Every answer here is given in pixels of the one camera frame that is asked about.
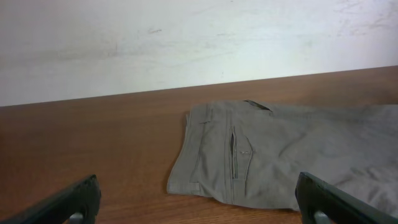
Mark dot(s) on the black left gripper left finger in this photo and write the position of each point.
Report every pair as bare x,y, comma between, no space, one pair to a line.
77,203

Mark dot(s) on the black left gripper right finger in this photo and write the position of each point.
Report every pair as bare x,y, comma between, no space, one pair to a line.
320,202

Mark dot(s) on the grey shorts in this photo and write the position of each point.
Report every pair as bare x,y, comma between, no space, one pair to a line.
251,154

